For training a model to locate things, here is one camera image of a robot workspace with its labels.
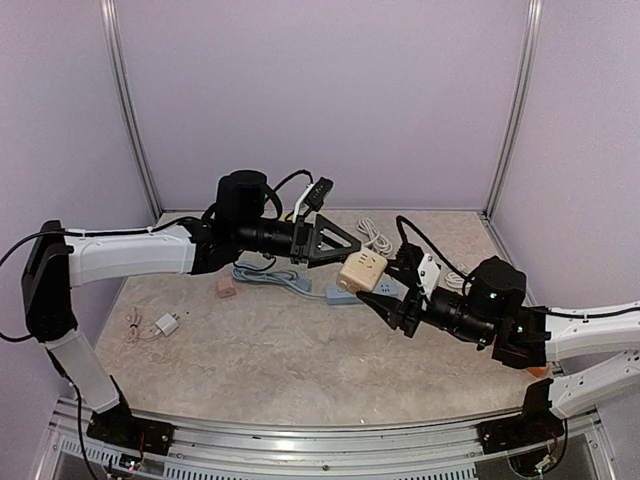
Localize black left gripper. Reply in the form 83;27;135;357
235;212;362;267

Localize beige cube socket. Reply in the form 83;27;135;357
337;248;388;294

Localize blue power strip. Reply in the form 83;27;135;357
230;259;401;307

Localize white power strip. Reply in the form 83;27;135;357
279;214;395;257

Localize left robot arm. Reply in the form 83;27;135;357
21;170;361;445

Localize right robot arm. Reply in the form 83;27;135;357
356;256;639;444

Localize pink plug adapter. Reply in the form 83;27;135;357
216;277;236;299

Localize orange power strip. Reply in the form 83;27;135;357
444;261;552;379

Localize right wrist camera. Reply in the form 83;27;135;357
397;243;441;301

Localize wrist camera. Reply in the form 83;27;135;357
291;177;334;222
397;243;441;301

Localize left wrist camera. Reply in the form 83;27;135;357
291;177;334;222

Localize front aluminium rail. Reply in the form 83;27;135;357
31;397;622;479

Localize white charger with cable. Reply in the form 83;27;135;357
126;307;179;344

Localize right aluminium frame post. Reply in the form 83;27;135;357
483;0;544;223

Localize aluminium frame post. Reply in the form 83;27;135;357
483;0;544;223
99;0;163;220

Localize left aluminium frame post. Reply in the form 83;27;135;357
99;0;163;220

